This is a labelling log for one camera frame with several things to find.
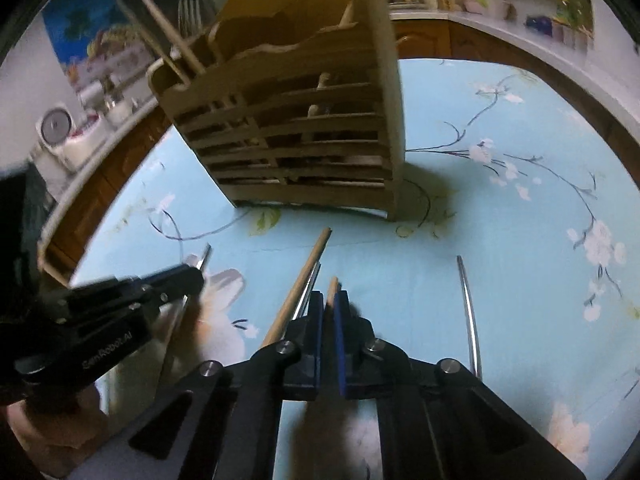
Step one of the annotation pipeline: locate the metal fork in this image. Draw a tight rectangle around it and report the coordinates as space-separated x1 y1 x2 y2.
291 261 322 321
176 0 205 48

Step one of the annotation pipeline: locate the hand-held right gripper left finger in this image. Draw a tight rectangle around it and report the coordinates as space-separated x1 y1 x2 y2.
82 290 324 480

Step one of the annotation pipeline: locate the tropical wall poster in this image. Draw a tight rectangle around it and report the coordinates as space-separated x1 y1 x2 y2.
42 0 166 86

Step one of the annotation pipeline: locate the white rice cooker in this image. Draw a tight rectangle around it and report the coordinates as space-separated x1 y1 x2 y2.
35 102 108 168

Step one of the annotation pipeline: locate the green bottle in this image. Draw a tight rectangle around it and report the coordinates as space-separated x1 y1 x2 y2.
555 0 581 26

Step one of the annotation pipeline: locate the wooden utensil holder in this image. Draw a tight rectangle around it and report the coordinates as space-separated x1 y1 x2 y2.
146 0 408 223

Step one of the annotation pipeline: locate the small metal spoon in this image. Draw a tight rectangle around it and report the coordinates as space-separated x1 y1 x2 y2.
180 244 213 313

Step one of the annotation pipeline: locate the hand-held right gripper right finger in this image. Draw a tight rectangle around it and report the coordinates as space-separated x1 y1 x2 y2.
334 290 588 480

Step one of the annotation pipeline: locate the metal chopstick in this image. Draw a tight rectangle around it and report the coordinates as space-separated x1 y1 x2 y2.
456 255 483 381

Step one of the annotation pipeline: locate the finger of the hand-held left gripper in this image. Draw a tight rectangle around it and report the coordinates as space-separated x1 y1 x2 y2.
114 264 206 292
144 279 204 312

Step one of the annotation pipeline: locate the person's left hand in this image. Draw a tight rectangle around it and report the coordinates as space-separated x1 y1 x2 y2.
0 389 109 479

